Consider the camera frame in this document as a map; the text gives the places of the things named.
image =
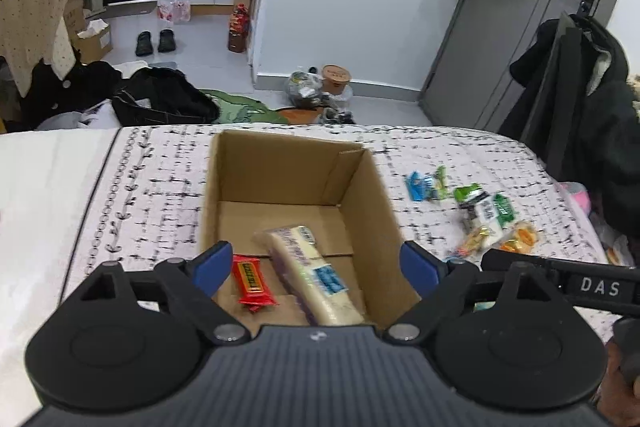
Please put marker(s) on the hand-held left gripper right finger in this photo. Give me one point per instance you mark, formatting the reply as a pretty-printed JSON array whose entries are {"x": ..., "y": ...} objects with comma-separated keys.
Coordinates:
[{"x": 415, "y": 267}]

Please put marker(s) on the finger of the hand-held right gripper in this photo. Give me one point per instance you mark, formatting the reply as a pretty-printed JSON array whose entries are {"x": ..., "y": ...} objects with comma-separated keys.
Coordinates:
[{"x": 505, "y": 258}]

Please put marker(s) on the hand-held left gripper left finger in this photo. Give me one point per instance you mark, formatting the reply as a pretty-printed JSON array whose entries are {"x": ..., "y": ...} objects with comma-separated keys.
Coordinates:
[{"x": 215, "y": 264}]

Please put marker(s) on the orange clear snack packet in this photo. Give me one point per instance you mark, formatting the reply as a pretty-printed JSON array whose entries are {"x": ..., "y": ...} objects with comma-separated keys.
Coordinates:
[{"x": 520, "y": 238}]

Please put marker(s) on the green dark snack packet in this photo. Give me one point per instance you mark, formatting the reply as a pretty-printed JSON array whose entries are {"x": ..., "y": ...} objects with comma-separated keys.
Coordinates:
[{"x": 504, "y": 209}]

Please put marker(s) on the black white snack packet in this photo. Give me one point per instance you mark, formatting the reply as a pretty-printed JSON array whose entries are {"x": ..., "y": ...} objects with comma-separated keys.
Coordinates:
[{"x": 477, "y": 213}]

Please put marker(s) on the brown cardboard box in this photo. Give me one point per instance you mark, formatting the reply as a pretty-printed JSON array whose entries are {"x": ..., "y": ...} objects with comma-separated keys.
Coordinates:
[{"x": 295, "y": 187}]

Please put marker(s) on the person's right hand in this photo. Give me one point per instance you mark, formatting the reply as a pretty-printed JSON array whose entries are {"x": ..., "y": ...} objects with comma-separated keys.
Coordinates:
[{"x": 625, "y": 357}]

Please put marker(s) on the yellow red snack packet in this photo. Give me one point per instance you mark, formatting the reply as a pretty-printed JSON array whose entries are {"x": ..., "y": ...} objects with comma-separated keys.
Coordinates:
[{"x": 477, "y": 241}]

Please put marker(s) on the red snack bar packet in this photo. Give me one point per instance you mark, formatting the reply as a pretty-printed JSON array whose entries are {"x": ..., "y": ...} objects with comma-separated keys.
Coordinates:
[{"x": 254, "y": 283}]

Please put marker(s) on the clear crumpled plastic bag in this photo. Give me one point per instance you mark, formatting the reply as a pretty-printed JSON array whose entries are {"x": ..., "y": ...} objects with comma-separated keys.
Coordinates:
[{"x": 615, "y": 239}]

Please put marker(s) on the green silver snack packet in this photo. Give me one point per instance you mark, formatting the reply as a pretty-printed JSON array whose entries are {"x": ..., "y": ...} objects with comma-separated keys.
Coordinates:
[{"x": 470, "y": 194}]

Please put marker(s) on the blue snack packet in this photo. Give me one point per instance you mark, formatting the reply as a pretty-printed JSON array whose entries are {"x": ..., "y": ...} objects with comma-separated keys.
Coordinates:
[{"x": 419, "y": 186}]

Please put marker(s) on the white black patterned blanket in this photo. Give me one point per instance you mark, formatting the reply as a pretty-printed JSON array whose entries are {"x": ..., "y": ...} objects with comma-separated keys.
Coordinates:
[{"x": 150, "y": 207}]

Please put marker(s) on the green purple candy packet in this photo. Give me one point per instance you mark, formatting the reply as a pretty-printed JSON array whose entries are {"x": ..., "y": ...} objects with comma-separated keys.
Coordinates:
[{"x": 440, "y": 179}]

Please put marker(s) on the pink plush toy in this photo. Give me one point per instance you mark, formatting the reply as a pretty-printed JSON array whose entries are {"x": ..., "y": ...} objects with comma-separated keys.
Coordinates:
[{"x": 575, "y": 197}]

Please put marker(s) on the long white snack packet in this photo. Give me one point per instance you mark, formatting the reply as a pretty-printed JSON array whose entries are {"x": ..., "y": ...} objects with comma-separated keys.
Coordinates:
[{"x": 315, "y": 274}]

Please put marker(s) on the green cartoon floor mat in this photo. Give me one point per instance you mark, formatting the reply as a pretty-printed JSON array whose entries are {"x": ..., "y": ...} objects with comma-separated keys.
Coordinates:
[{"x": 245, "y": 109}]

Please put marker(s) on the black coat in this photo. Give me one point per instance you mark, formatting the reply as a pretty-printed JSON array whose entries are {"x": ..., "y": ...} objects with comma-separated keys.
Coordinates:
[{"x": 590, "y": 117}]

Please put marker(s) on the grey sneaker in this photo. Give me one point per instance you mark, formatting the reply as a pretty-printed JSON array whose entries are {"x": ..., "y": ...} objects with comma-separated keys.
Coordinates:
[{"x": 337, "y": 116}]

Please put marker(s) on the brown round floor mat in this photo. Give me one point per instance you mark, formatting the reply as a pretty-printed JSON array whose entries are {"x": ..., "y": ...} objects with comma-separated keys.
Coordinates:
[{"x": 295, "y": 114}]

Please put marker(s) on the black bag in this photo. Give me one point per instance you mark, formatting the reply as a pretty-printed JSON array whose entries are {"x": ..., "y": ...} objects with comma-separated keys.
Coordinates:
[{"x": 165, "y": 99}]

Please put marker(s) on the white bed sheet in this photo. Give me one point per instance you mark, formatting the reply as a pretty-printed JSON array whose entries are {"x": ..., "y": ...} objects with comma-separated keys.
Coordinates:
[{"x": 40, "y": 207}]

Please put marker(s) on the clear plastic trash bag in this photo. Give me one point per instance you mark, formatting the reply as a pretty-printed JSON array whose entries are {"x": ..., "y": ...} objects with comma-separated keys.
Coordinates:
[{"x": 304, "y": 89}]

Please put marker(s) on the brown instant noodle cup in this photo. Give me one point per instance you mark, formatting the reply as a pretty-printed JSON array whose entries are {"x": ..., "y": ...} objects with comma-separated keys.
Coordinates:
[{"x": 336, "y": 78}]

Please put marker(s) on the black clothes pile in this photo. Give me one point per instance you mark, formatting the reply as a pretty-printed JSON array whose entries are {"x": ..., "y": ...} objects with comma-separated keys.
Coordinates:
[{"x": 70, "y": 89}]

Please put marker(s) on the grey door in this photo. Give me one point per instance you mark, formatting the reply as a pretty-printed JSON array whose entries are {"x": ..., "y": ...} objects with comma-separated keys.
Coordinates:
[{"x": 480, "y": 32}]

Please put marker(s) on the dark oil bottle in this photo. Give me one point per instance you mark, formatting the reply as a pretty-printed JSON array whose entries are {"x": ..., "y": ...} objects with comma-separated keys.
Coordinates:
[{"x": 239, "y": 29}]

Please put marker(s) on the open cardboard floor box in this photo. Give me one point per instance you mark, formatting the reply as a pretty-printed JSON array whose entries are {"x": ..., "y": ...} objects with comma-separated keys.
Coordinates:
[{"x": 92, "y": 39}]

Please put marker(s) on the plastic bag of bottles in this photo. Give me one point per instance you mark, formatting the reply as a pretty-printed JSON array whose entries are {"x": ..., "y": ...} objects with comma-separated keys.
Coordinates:
[{"x": 174, "y": 8}]

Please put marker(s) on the beige dotted cloth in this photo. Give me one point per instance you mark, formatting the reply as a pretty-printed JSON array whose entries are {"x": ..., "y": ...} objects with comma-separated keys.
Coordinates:
[{"x": 35, "y": 22}]

